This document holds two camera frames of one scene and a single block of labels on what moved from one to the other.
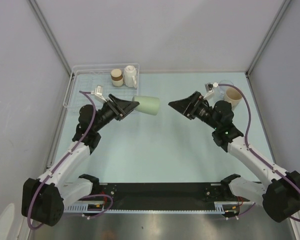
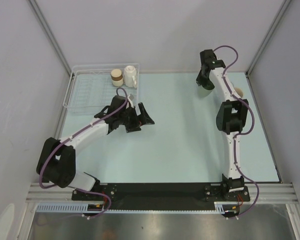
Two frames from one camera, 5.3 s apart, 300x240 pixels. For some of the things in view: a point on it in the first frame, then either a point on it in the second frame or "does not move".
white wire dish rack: (85, 78) does not move
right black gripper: (188, 106) -> (200, 81)
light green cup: (147, 104) -> (203, 92)
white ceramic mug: (130, 76) does not move
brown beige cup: (117, 77) does not move
